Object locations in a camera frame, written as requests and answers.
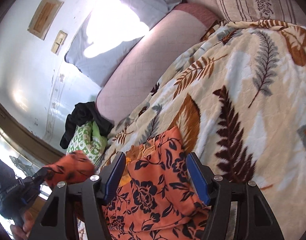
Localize orange floral garment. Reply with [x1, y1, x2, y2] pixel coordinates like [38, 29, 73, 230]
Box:
[41, 126, 211, 240]

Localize person's left hand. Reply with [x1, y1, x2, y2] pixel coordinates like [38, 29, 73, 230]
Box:
[10, 210, 35, 240]

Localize green white patterned pillow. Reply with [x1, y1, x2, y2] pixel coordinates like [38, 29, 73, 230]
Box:
[66, 121, 107, 165]

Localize black garment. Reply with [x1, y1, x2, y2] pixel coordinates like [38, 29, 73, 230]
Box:
[60, 101, 113, 150]

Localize leaf pattern fleece blanket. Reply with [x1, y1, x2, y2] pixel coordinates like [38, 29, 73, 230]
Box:
[100, 20, 306, 239]

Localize grey pillow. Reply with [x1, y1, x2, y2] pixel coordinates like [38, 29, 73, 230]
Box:
[64, 0, 181, 87]

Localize striped beige pillow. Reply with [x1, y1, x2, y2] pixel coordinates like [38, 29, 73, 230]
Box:
[215, 0, 306, 25]

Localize small wall switch plate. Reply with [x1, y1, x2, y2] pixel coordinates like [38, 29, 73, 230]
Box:
[51, 30, 67, 55]

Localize large wooden wall frame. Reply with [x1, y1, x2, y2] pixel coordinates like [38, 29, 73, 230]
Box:
[27, 0, 64, 40]

